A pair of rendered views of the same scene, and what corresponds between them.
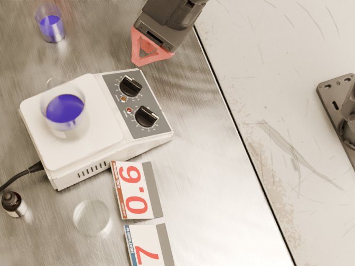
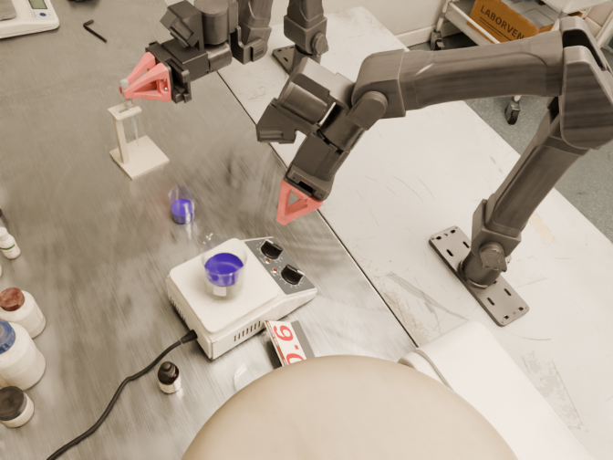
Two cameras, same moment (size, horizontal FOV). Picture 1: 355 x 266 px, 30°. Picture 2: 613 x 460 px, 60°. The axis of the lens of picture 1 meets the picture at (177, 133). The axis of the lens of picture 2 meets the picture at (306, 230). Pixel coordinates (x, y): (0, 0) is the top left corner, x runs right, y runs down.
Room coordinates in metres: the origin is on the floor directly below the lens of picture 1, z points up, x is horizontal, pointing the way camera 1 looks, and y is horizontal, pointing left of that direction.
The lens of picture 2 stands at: (-0.04, 0.18, 1.66)
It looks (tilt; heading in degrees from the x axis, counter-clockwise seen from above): 53 degrees down; 342
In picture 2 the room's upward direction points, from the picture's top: 12 degrees clockwise
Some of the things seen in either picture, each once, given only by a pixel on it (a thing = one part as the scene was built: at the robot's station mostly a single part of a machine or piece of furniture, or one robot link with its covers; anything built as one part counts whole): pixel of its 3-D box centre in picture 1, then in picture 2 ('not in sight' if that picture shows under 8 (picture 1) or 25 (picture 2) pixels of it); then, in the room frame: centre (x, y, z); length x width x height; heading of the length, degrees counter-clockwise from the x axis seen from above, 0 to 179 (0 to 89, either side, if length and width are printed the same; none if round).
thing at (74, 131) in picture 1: (65, 112); (223, 269); (0.36, 0.16, 1.03); 0.07 x 0.06 x 0.08; 27
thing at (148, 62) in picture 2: not in sight; (149, 84); (0.71, 0.26, 1.06); 0.09 x 0.07 x 0.07; 123
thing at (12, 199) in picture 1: (11, 201); (168, 374); (0.25, 0.24, 0.93); 0.03 x 0.03 x 0.07
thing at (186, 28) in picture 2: not in sight; (180, 38); (0.76, 0.20, 1.12); 0.07 x 0.06 x 0.11; 33
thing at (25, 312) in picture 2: not in sight; (19, 312); (0.36, 0.44, 0.94); 0.05 x 0.05 x 0.09
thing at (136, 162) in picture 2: not in sight; (135, 133); (0.70, 0.29, 0.96); 0.08 x 0.08 x 0.13; 33
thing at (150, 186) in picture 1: (137, 189); (293, 346); (0.28, 0.06, 0.92); 0.09 x 0.06 x 0.04; 15
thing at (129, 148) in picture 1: (91, 125); (238, 289); (0.38, 0.13, 0.94); 0.22 x 0.13 x 0.08; 118
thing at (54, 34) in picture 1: (50, 23); (181, 205); (0.56, 0.21, 0.93); 0.04 x 0.04 x 0.06
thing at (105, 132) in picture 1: (71, 121); (223, 283); (0.36, 0.15, 0.98); 0.12 x 0.12 x 0.01; 28
